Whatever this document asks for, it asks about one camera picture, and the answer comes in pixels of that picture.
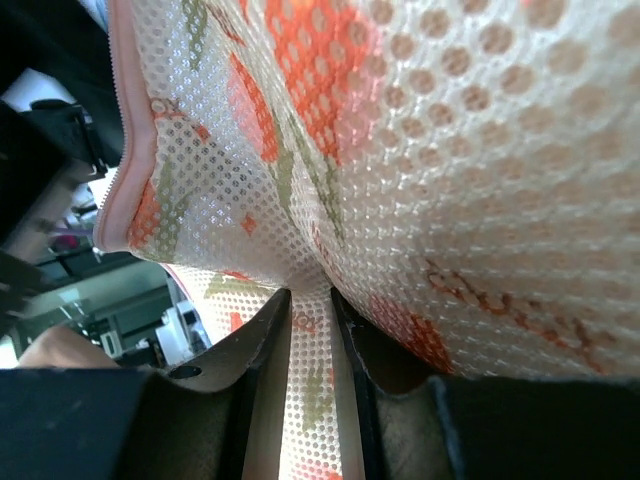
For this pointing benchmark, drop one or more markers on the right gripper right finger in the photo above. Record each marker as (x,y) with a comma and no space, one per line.
(402,418)

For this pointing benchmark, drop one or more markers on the floral mesh laundry bag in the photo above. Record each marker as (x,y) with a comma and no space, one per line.
(465,173)

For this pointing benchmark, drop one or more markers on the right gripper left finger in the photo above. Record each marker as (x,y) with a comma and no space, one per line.
(217,416)

